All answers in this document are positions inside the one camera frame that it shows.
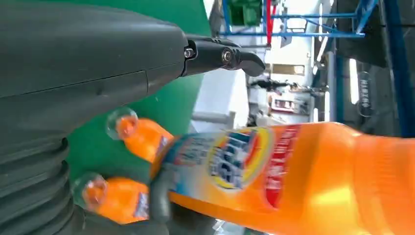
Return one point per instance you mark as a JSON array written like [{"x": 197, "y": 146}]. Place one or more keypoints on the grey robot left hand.
[{"x": 81, "y": 58}]

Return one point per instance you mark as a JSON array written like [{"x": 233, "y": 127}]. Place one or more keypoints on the orange drink bottle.
[
  {"x": 324, "y": 181},
  {"x": 146, "y": 139},
  {"x": 120, "y": 201}
]

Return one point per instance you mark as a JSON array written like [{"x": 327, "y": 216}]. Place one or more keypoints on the white side table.
[{"x": 220, "y": 94}]

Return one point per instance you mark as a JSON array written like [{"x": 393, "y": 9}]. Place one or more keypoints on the green crate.
[{"x": 244, "y": 13}]

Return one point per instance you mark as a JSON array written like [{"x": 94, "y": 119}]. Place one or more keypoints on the red pole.
[{"x": 269, "y": 22}]

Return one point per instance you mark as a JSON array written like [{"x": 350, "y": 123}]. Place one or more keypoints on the blue metal rack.
[{"x": 291, "y": 34}]

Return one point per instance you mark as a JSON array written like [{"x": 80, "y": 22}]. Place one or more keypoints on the blue metal post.
[{"x": 402, "y": 81}]

